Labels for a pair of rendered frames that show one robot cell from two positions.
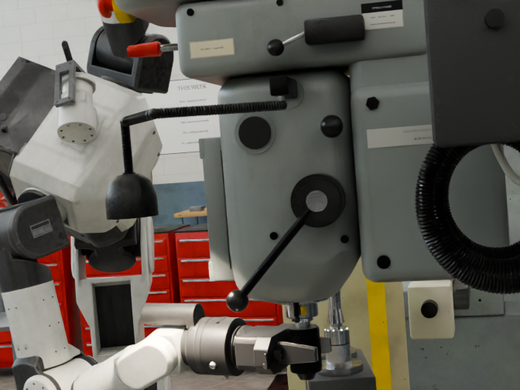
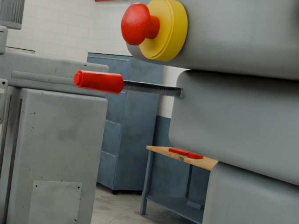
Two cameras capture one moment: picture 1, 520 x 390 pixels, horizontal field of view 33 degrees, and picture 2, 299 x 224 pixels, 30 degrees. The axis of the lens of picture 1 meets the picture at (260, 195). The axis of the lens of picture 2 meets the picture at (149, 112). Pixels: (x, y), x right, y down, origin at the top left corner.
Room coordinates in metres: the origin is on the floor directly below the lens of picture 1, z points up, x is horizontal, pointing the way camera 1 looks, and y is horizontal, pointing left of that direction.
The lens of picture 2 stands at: (0.91, 0.56, 1.71)
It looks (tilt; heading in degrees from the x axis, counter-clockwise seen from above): 3 degrees down; 316
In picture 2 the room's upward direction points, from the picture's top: 8 degrees clockwise
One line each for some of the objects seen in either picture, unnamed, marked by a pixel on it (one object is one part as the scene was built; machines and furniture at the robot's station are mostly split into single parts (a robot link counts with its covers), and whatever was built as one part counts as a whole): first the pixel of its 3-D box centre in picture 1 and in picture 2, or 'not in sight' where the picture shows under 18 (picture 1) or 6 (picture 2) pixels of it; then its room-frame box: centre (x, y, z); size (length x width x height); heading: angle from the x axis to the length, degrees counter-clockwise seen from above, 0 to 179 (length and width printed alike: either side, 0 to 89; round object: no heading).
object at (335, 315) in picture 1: (333, 297); not in sight; (1.60, -0.12, 1.24); 0.03 x 0.03 x 0.11
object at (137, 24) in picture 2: (109, 4); (141, 25); (1.31, 0.20, 1.76); 0.04 x 0.03 x 0.04; 169
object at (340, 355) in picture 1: (337, 347); not in sight; (1.60, -0.12, 1.15); 0.05 x 0.05 x 0.06
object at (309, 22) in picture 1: (316, 36); not in sight; (1.11, -0.09, 1.66); 0.12 x 0.04 x 0.04; 79
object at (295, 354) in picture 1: (295, 354); not in sight; (1.23, -0.03, 1.23); 0.06 x 0.02 x 0.03; 64
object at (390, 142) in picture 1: (429, 177); not in sight; (1.22, -0.24, 1.47); 0.24 x 0.19 x 0.26; 169
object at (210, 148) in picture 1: (220, 208); not in sight; (1.28, 0.06, 1.44); 0.04 x 0.04 x 0.21; 79
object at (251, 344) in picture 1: (249, 348); not in sight; (1.30, 0.03, 1.23); 0.13 x 0.12 x 0.10; 154
